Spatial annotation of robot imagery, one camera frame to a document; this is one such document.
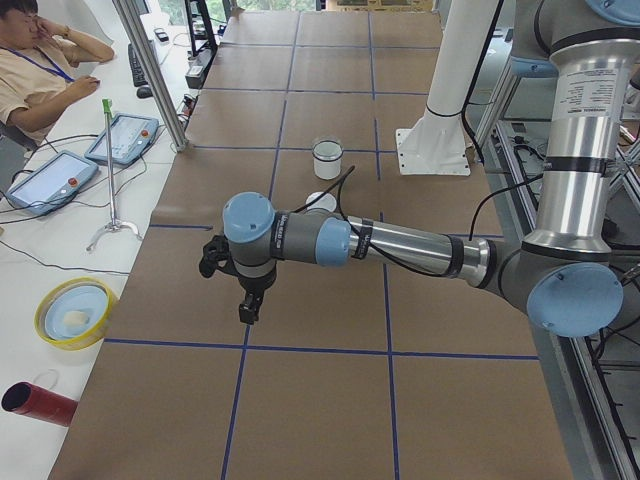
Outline white enamel cup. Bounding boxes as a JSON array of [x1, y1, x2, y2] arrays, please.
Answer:
[[312, 139, 343, 180]]

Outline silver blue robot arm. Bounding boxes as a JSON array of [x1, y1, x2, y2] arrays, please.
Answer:
[[199, 1, 639, 337]]

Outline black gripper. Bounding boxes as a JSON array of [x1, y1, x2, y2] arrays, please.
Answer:
[[238, 272, 276, 324]]

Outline far blue teach pendant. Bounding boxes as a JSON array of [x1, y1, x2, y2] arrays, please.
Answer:
[[111, 113, 159, 167]]

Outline yellow rimmed blue bowl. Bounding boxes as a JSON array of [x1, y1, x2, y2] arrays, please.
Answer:
[[34, 277, 118, 351]]

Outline seated person beige shirt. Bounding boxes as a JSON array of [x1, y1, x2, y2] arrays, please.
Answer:
[[1, 1, 115, 144]]

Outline black keyboard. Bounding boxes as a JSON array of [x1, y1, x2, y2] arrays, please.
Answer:
[[127, 44, 147, 87]]

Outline aluminium frame post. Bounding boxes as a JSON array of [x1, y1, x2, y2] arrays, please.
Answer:
[[113, 0, 188, 152]]

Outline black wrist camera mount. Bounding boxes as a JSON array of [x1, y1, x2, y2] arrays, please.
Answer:
[[198, 234, 238, 278]]

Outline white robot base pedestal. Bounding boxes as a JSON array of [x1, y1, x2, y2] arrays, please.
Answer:
[[395, 1, 515, 176]]

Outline aluminium frame rail structure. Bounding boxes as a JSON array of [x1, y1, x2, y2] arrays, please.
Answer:
[[477, 71, 639, 479]]

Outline metal stand with green clip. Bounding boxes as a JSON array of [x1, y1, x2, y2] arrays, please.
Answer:
[[86, 98, 143, 253]]

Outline white round cup lid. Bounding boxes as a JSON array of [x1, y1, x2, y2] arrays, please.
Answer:
[[305, 192, 337, 212]]

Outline blue teach pendant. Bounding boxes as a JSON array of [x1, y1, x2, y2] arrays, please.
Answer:
[[111, 113, 159, 167], [6, 150, 98, 215]]

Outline near blue teach pendant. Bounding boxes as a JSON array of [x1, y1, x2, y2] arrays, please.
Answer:
[[6, 150, 98, 215]]

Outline brown paper table cover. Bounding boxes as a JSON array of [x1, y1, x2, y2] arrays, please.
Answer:
[[51, 12, 572, 479]]

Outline red cylindrical tube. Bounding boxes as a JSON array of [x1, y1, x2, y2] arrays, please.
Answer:
[[1, 382, 78, 427]]

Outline black computer mouse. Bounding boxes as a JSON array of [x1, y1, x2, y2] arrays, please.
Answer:
[[136, 86, 153, 99]]

